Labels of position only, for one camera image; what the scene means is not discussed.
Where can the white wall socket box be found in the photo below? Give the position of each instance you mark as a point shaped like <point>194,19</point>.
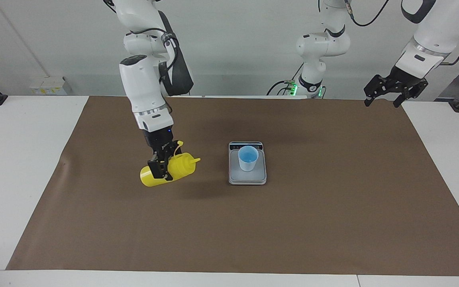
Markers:
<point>48,85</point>

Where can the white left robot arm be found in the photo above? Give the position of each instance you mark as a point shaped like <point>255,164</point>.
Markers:
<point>321,44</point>

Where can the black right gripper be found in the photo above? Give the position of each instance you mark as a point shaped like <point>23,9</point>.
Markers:
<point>158,139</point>

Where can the brown paper mat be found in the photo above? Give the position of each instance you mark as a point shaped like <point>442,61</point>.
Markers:
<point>213,231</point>

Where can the yellow squeeze bottle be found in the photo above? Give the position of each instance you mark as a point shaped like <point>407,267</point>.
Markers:
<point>181,167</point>

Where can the silver digital kitchen scale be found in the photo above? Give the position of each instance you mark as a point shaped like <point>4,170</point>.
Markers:
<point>249,177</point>

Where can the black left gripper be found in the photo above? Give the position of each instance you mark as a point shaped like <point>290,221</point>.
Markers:
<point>405,77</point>

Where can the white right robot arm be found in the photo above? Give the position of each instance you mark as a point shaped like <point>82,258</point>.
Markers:
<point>142,79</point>

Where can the light blue plastic cup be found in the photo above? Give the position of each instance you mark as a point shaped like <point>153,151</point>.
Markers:
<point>248,163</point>

